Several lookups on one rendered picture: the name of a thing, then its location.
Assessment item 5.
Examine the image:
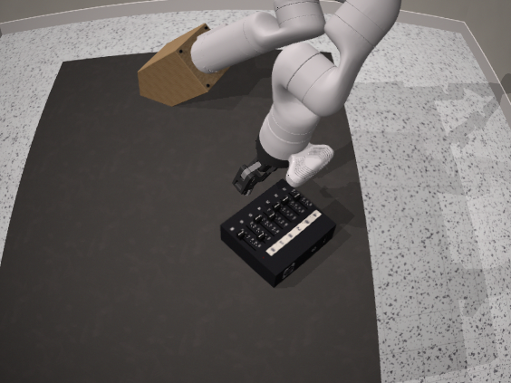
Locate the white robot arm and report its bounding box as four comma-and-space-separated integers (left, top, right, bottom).
191, 0, 401, 187

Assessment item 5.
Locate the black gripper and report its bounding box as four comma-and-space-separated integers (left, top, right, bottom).
232, 134, 289, 196

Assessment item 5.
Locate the black lighting desk with faders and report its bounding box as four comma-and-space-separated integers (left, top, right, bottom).
220, 178, 336, 288

